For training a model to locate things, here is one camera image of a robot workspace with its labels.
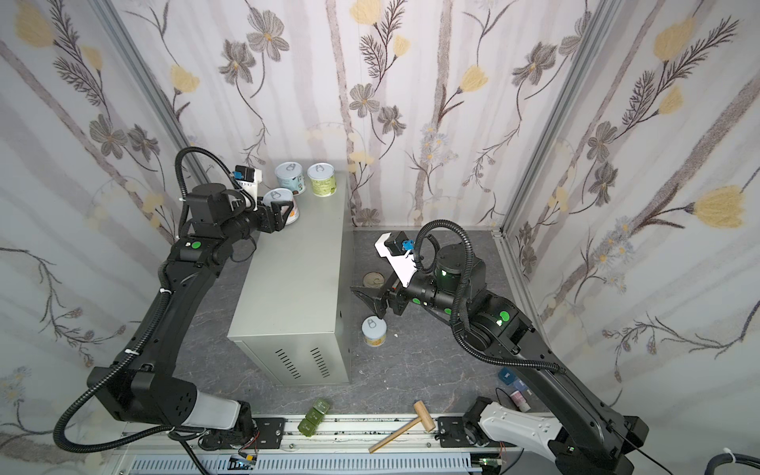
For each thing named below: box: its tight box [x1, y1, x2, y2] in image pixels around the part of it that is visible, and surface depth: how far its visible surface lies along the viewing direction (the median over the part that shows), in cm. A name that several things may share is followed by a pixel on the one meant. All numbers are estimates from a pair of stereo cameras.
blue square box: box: [497, 367, 517, 385], surface depth 84 cm
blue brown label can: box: [274, 161, 306, 196], surface depth 81 cm
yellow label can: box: [361, 314, 388, 348], surface depth 90 cm
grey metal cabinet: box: [227, 172, 355, 386], surface depth 64 cm
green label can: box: [306, 162, 338, 197], surface depth 81 cm
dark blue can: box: [362, 271, 386, 288], surface depth 95 cm
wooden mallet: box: [368, 399, 436, 455], surface depth 77 cm
